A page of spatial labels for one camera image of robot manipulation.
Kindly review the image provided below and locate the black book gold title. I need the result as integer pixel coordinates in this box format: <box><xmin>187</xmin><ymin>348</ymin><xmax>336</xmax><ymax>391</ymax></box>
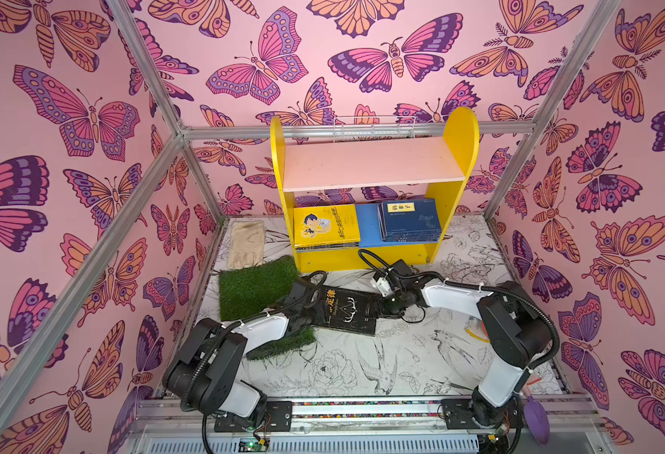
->
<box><xmin>313</xmin><ymin>286</ymin><xmax>382</xmax><ymax>337</ymax></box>

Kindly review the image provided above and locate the yellow black book bottom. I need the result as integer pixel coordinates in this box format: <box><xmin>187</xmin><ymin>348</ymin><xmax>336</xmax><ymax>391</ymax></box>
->
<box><xmin>293</xmin><ymin>204</ymin><xmax>361</xmax><ymax>246</ymax></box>

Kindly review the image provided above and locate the dark portrait cover book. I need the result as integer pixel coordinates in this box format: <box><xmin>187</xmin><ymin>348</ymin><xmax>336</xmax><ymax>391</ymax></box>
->
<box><xmin>294</xmin><ymin>241</ymin><xmax>360</xmax><ymax>252</ymax></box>

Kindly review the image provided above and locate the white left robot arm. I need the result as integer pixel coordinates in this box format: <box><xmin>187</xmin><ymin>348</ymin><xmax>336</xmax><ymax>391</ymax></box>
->
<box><xmin>162</xmin><ymin>271</ymin><xmax>328</xmax><ymax>425</ymax></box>

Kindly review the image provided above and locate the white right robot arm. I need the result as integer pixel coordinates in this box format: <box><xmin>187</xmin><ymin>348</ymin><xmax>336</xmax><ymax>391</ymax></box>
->
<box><xmin>375</xmin><ymin>260</ymin><xmax>561</xmax><ymax>412</ymax></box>

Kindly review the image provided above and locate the green artificial grass mat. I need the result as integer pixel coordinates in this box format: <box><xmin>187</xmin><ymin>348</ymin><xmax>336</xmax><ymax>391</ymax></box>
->
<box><xmin>219</xmin><ymin>255</ymin><xmax>315</xmax><ymax>361</ymax></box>

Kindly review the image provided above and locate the beige cloth glove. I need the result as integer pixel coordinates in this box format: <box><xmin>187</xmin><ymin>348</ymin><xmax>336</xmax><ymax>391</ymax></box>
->
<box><xmin>227</xmin><ymin>221</ymin><xmax>265</xmax><ymax>270</ymax></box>

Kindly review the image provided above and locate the small green circuit board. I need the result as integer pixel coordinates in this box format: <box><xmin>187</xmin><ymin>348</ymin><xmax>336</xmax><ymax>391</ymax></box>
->
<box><xmin>238</xmin><ymin>438</ymin><xmax>270</xmax><ymax>453</ymax></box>

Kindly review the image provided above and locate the purple bulb object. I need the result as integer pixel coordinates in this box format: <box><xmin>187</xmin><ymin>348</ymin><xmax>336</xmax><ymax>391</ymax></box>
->
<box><xmin>523</xmin><ymin>395</ymin><xmax>551</xmax><ymax>446</ymax></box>

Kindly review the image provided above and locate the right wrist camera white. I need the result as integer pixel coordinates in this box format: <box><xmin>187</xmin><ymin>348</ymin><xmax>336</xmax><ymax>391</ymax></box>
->
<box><xmin>371</xmin><ymin>272</ymin><xmax>395</xmax><ymax>298</ymax></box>

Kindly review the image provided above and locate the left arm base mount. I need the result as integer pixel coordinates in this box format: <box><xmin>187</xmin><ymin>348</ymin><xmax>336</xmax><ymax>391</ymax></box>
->
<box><xmin>213</xmin><ymin>399</ymin><xmax>294</xmax><ymax>432</ymax></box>

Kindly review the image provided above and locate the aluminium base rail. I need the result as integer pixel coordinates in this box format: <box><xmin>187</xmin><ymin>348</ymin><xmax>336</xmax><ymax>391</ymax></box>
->
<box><xmin>123</xmin><ymin>395</ymin><xmax>617</xmax><ymax>453</ymax></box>

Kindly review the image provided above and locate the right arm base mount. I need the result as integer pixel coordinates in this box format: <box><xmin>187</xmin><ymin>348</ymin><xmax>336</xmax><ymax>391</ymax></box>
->
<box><xmin>438</xmin><ymin>393</ymin><xmax>523</xmax><ymax>432</ymax></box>

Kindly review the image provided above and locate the clear wire rack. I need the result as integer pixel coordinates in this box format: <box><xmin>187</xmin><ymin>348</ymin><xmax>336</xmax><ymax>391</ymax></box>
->
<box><xmin>332</xmin><ymin>115</ymin><xmax>416</xmax><ymax>143</ymax></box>

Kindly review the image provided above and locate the aluminium frame post right rear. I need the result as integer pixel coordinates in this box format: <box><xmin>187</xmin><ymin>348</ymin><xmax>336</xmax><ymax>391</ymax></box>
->
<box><xmin>484</xmin><ymin>0</ymin><xmax>621</xmax><ymax>221</ymax></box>

